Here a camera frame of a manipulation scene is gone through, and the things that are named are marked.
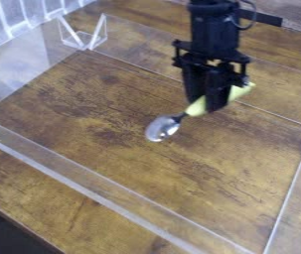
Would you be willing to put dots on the black bar on table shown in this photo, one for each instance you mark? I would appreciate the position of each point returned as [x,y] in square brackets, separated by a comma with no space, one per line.
[240,12]

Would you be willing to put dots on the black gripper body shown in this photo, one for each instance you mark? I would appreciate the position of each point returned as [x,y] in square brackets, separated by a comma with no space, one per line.
[213,46]

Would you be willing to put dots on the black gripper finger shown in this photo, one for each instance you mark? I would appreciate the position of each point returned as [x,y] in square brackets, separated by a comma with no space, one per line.
[195,79]
[217,88]

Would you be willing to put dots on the green handled metal spoon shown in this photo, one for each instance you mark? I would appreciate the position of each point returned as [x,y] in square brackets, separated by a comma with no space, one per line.
[165,125]

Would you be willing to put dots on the clear acrylic tray enclosure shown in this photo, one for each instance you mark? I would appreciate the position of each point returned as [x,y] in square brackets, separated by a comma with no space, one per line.
[196,168]

